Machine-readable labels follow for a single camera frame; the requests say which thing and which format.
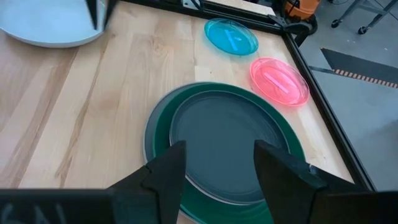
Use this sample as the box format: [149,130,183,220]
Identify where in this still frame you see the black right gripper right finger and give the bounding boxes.
[254,139,398,224]

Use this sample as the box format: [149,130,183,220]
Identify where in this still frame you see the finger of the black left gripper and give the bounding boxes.
[85,0,100,30]
[103,0,118,30]

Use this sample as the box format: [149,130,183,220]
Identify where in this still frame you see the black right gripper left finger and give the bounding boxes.
[0,140,188,224]

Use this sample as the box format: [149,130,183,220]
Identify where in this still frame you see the white plastic plate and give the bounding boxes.
[0,0,108,49]

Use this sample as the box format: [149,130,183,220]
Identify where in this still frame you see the dark grey plastic plate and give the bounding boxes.
[169,90,292,206]

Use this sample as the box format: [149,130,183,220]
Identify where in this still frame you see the clear pink plastic plate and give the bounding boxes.
[249,57,311,108]

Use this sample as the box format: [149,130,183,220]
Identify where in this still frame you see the green plastic plate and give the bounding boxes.
[151,82,307,224]

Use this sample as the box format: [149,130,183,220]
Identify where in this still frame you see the clear cyan plastic plate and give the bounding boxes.
[204,17,259,57]

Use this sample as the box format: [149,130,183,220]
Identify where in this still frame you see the black floor mat striped edge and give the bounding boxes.
[320,47,398,90]

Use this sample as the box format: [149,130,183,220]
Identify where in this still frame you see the metal cart legs with wheels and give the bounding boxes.
[330,0,398,35]

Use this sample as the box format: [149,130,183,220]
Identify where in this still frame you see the orange shop vacuum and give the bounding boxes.
[284,0,322,21]

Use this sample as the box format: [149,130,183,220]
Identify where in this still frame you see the black aluminium table frame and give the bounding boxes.
[123,0,377,192]

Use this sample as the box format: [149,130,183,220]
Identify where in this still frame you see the black vacuum hose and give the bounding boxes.
[281,14,319,47]

